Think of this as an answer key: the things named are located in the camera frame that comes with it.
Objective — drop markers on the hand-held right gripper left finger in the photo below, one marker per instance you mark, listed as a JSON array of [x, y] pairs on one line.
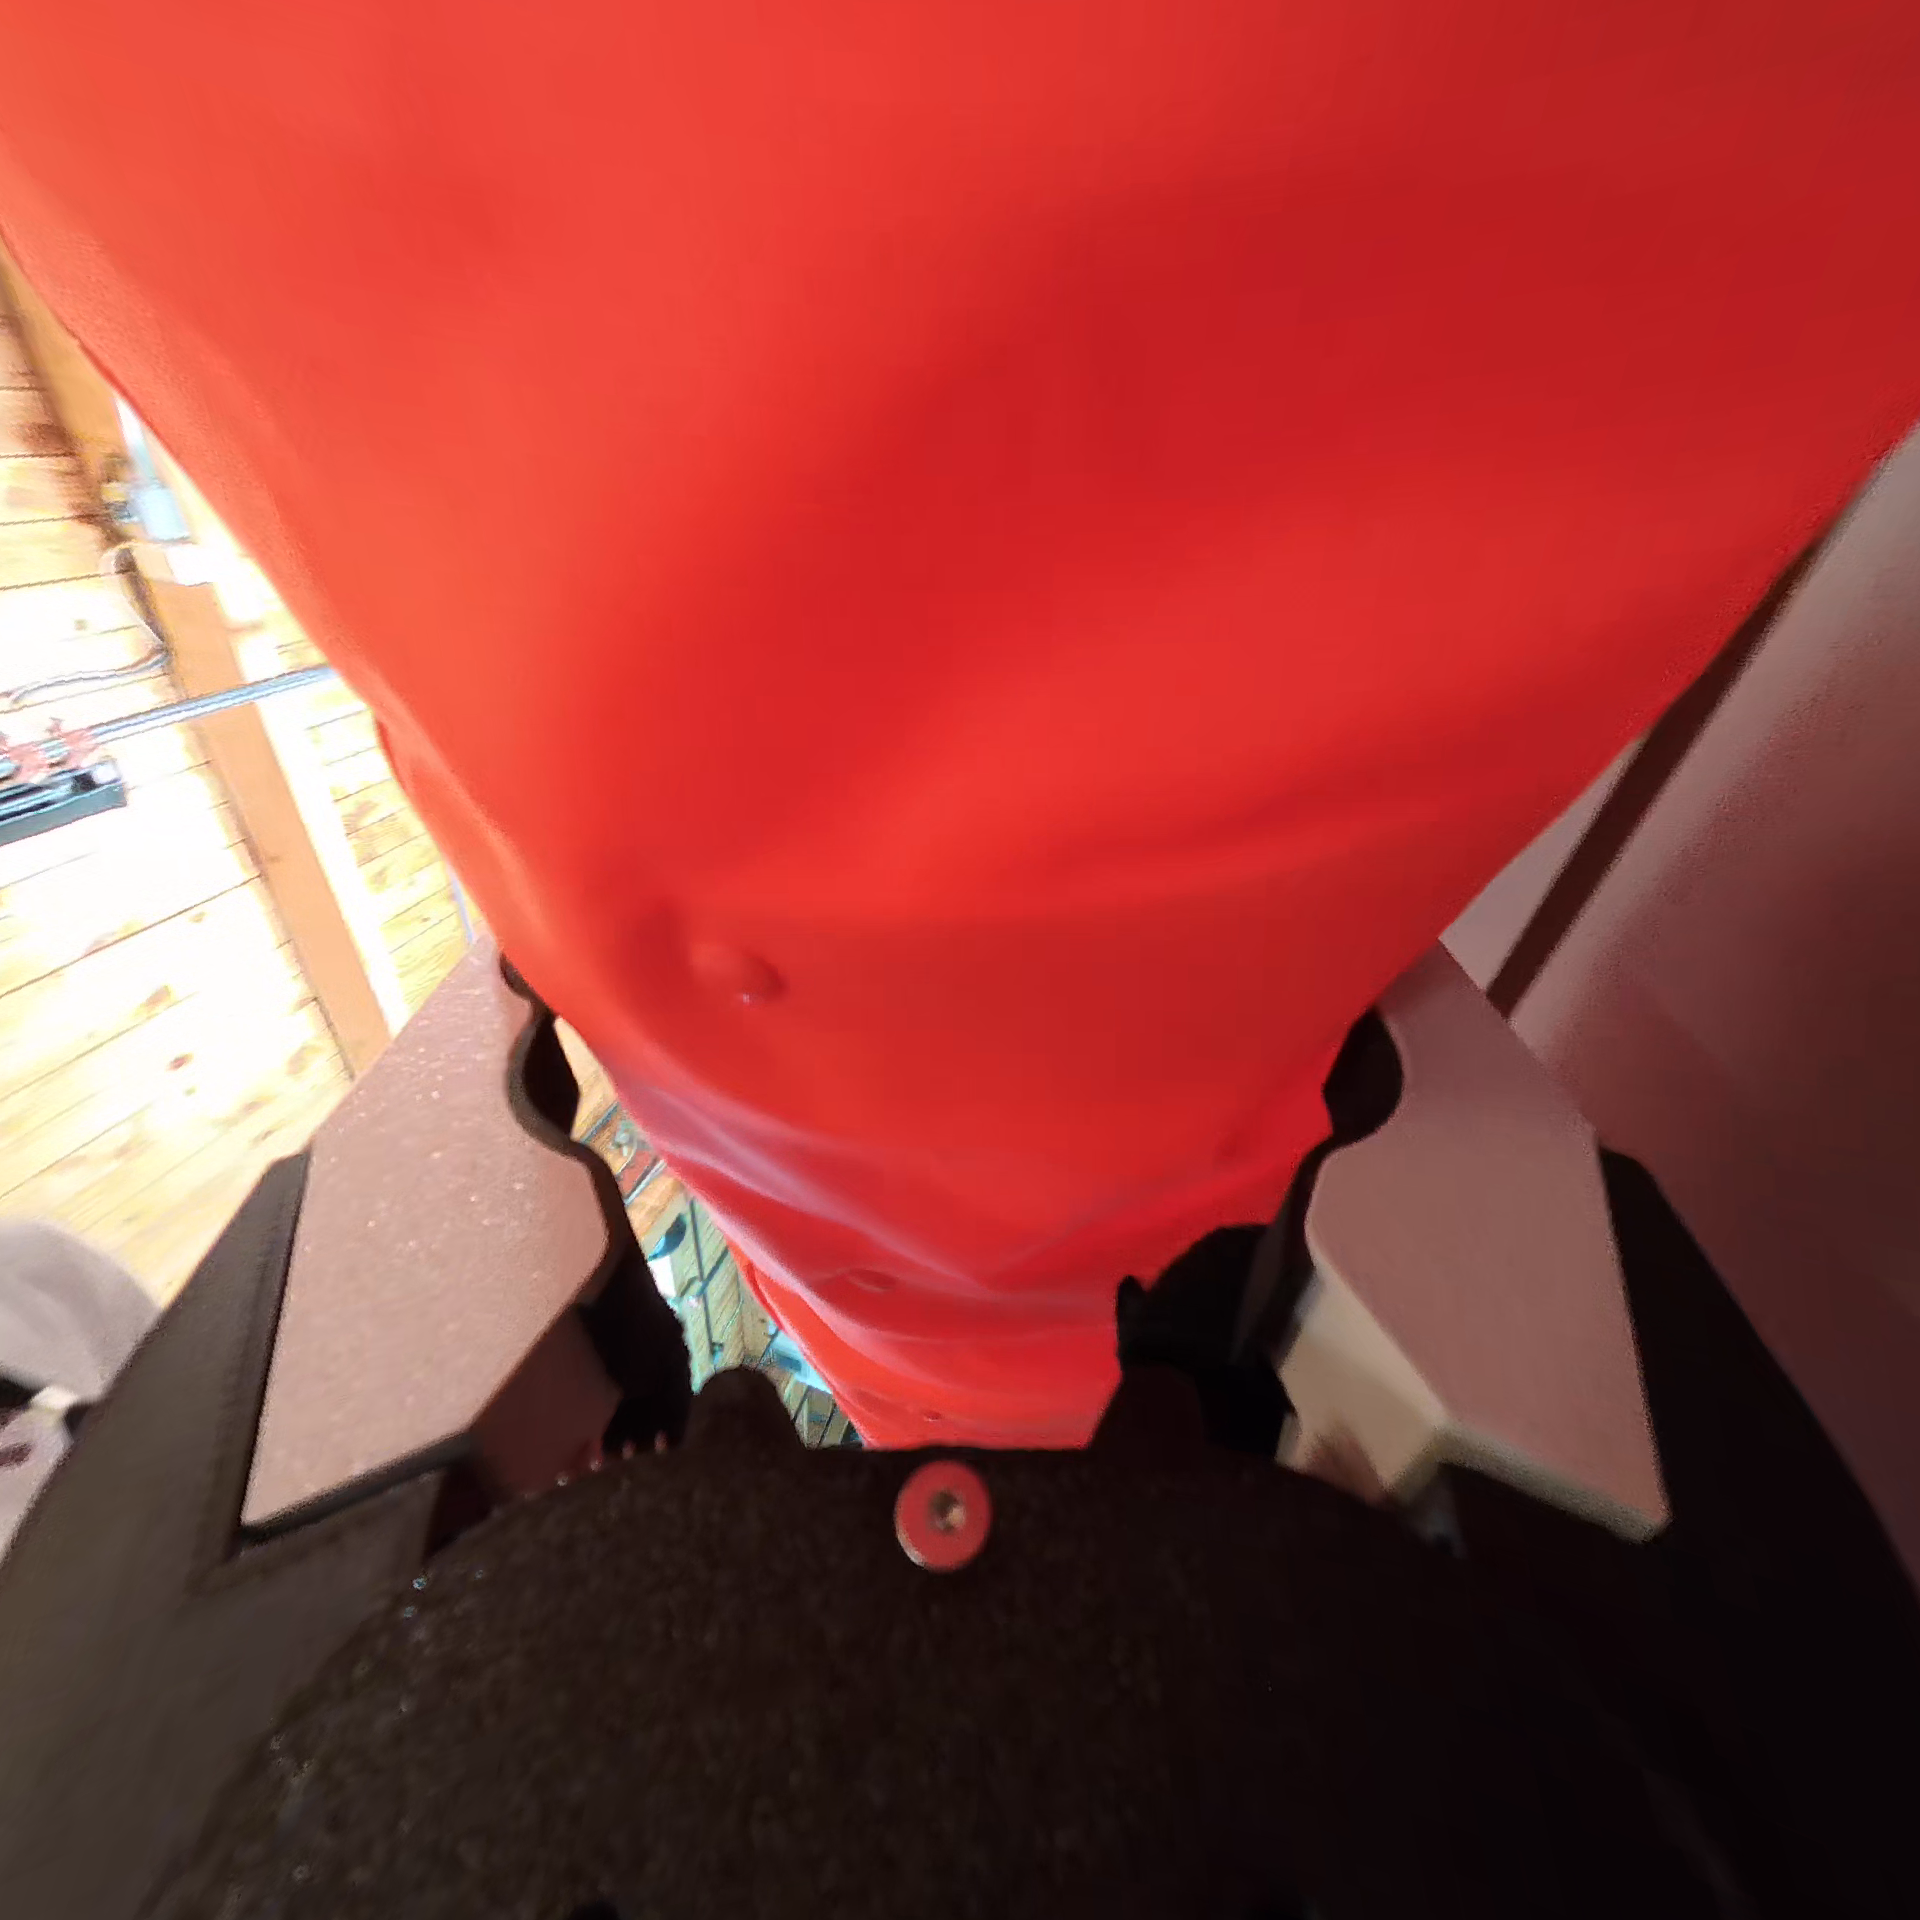
[[420, 1234]]

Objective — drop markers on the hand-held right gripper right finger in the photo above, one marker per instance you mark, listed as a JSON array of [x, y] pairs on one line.
[[1490, 1247]]

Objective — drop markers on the orange garment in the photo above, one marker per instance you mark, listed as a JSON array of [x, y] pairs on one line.
[[972, 525]]

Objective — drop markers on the pale grey cloth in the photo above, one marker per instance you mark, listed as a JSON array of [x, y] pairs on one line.
[[60, 1315]]

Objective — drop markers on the metal rod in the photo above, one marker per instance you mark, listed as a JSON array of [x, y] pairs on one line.
[[198, 704]]

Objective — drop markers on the black tray with red parts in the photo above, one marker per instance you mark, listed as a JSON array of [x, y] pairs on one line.
[[58, 792]]

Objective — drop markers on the wooden post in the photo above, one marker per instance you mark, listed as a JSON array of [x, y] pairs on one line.
[[277, 844]]

